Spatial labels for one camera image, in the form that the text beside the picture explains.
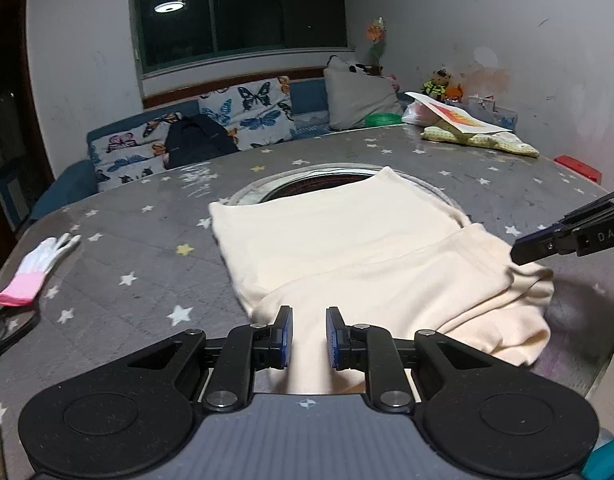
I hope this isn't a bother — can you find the cream white sweater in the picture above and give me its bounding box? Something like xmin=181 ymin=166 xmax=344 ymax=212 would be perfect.
xmin=209 ymin=168 xmax=554 ymax=394

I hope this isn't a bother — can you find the red box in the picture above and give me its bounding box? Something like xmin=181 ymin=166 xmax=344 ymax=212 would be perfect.
xmin=554 ymin=155 xmax=602 ymax=184

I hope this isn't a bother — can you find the yellow patterned cloth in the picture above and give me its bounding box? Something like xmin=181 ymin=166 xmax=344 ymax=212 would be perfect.
xmin=422 ymin=126 xmax=540 ymax=158

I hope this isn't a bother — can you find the grey star-patterned table cover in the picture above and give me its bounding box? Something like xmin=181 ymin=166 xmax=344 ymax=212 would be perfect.
xmin=0 ymin=126 xmax=604 ymax=479

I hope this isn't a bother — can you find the white orange paper booklet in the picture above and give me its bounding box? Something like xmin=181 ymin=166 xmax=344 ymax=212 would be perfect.
xmin=406 ymin=91 xmax=511 ymax=134

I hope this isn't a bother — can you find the round induction cooker inset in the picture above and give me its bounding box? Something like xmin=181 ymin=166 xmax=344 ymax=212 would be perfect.
xmin=211 ymin=164 xmax=472 ymax=235

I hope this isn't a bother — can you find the white plastic bag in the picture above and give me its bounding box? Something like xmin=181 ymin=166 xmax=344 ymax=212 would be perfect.
xmin=401 ymin=101 xmax=439 ymax=128

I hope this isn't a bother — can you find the yellow black plush toy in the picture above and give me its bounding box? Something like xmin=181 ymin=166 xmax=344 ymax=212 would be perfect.
xmin=421 ymin=68 xmax=464 ymax=103

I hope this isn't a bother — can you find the green round bowl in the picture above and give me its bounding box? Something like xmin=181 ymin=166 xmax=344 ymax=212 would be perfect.
xmin=365 ymin=113 xmax=403 ymax=128

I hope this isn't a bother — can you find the black backpack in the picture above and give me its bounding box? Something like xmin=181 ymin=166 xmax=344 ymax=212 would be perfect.
xmin=164 ymin=114 xmax=239 ymax=170

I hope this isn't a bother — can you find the teal jacket sleeve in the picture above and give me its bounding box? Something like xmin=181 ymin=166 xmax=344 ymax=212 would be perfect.
xmin=584 ymin=439 xmax=614 ymax=480

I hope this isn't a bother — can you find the white pink work glove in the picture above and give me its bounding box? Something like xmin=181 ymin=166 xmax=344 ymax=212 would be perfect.
xmin=0 ymin=233 xmax=81 ymax=308

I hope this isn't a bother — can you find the butterfly print cushion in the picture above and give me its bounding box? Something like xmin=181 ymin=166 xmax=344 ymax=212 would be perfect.
xmin=90 ymin=76 xmax=295 ymax=192

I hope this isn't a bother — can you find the grey white pillow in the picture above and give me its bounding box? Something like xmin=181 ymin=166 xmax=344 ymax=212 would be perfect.
xmin=323 ymin=55 xmax=403 ymax=130

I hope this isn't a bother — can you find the black scissors tool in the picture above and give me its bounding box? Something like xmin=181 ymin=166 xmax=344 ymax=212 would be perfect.
xmin=0 ymin=307 xmax=40 ymax=357

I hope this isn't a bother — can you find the blue sofa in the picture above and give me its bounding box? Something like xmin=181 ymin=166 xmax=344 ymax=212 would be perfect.
xmin=30 ymin=75 xmax=330 ymax=223

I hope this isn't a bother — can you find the orange artificial flower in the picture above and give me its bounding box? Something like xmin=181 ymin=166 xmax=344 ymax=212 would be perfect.
xmin=365 ymin=16 xmax=386 ymax=64

